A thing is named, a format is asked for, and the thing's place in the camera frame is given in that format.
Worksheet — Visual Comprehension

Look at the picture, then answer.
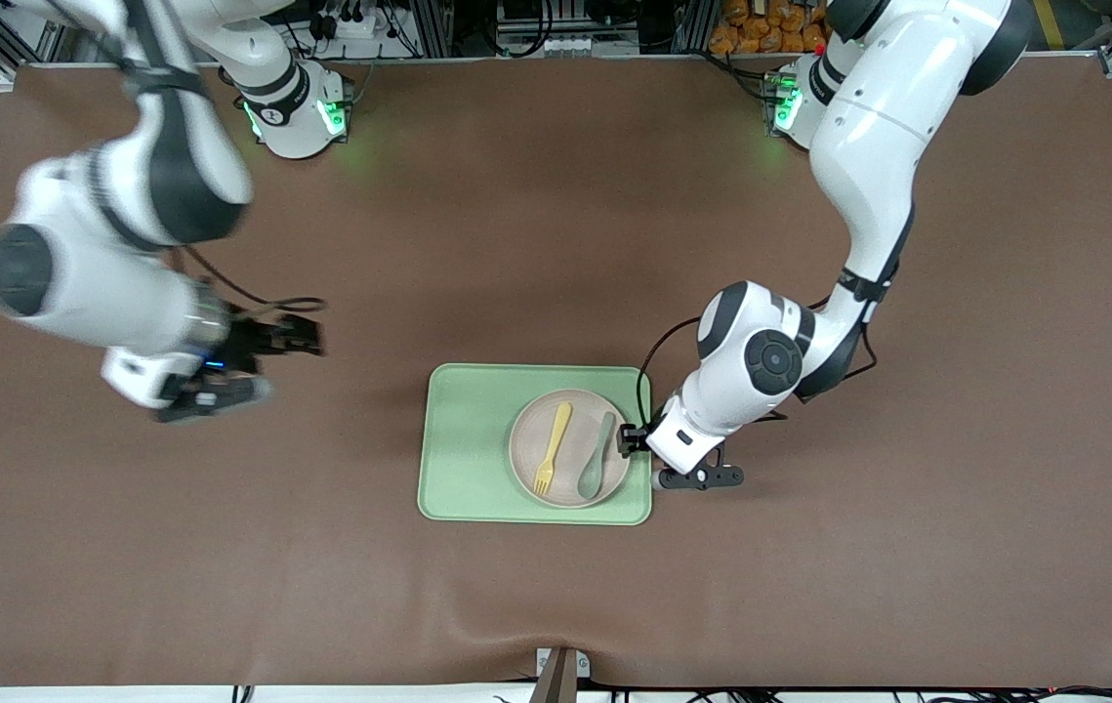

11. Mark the yellow plastic fork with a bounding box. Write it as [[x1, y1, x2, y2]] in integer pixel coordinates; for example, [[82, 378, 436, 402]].
[[533, 401, 575, 497]]

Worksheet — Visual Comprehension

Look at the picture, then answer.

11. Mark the beige round plate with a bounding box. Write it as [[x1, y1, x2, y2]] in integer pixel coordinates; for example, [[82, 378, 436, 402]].
[[508, 390, 633, 510]]

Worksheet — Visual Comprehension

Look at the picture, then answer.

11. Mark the green plastic spoon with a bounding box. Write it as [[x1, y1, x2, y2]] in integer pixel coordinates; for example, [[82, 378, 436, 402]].
[[576, 411, 618, 500]]

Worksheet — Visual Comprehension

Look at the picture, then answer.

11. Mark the light green rectangular tray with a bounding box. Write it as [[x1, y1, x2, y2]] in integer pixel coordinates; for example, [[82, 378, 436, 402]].
[[417, 363, 653, 526]]

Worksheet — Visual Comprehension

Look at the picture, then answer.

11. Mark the brown table cloth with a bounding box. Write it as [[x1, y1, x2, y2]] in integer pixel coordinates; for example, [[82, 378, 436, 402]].
[[0, 57, 1112, 689]]

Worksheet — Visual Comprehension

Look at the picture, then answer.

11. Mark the white power strip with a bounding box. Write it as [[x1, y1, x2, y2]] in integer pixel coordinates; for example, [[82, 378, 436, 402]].
[[313, 8, 383, 42]]

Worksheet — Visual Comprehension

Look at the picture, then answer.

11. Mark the white connector block row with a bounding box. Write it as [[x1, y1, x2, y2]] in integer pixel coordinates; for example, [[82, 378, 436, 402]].
[[497, 33, 597, 57]]

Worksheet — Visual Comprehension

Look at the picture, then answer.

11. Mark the pile of orange items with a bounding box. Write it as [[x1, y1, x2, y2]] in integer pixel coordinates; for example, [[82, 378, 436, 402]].
[[709, 0, 835, 56]]

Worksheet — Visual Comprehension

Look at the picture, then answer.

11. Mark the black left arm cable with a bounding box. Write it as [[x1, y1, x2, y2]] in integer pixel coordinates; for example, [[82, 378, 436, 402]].
[[636, 293, 881, 431]]

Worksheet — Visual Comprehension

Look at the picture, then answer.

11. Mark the grey metal clamp bracket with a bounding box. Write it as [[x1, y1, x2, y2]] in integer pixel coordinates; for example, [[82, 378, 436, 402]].
[[528, 646, 592, 703]]

